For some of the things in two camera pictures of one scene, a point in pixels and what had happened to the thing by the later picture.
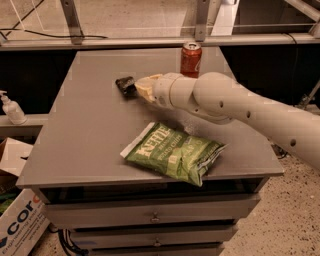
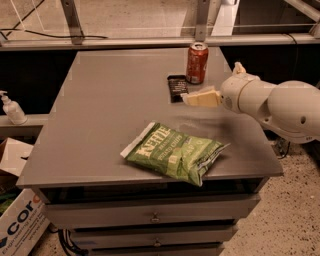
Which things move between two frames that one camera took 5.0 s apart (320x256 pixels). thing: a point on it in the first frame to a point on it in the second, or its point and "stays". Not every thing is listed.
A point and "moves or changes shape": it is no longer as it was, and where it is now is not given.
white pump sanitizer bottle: [12, 109] stays
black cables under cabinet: [67, 244] stays
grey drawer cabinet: [207, 216] to [151, 220]
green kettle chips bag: [166, 148] stays
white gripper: [162, 89] to [231, 92]
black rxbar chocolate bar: [127, 86] moves or changes shape
